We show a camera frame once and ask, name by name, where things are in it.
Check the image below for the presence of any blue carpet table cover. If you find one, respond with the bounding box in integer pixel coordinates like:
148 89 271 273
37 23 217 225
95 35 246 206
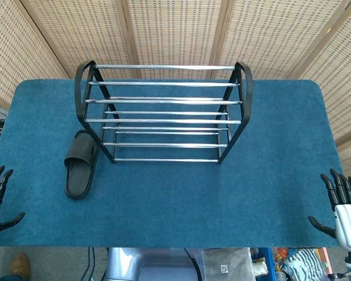
0 78 351 249

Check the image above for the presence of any black chrome shoe rack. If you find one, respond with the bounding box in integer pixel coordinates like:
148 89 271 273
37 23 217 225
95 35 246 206
74 60 254 165

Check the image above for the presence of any brown suede shoe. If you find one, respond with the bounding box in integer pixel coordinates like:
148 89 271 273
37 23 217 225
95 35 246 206
10 253 30 279

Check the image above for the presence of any black white striped bag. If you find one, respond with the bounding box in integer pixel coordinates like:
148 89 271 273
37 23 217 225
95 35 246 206
283 248 326 281

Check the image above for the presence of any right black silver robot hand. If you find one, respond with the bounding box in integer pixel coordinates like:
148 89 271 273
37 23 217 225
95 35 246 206
308 168 351 254

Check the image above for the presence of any white paper cup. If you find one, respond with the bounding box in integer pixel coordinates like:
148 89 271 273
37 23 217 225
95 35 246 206
253 261 267 276

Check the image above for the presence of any black torso cable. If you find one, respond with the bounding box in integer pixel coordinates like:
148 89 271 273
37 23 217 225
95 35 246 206
183 248 206 281

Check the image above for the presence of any woven bamboo folding screen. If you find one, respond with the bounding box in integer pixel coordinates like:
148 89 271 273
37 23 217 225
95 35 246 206
0 0 351 176

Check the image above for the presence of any blue hanging cable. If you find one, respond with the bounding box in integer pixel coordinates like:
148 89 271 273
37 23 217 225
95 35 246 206
87 247 97 281

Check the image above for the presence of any silver blue robot torso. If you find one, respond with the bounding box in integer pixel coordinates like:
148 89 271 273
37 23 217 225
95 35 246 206
104 247 206 281

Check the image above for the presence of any grey pouch with QR label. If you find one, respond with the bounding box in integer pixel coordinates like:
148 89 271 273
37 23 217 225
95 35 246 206
201 248 253 281

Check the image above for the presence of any black rubber slipper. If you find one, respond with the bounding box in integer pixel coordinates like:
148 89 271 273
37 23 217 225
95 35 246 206
64 130 99 201

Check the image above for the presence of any blue metal frame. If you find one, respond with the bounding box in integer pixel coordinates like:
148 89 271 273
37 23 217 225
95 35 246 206
250 247 274 281

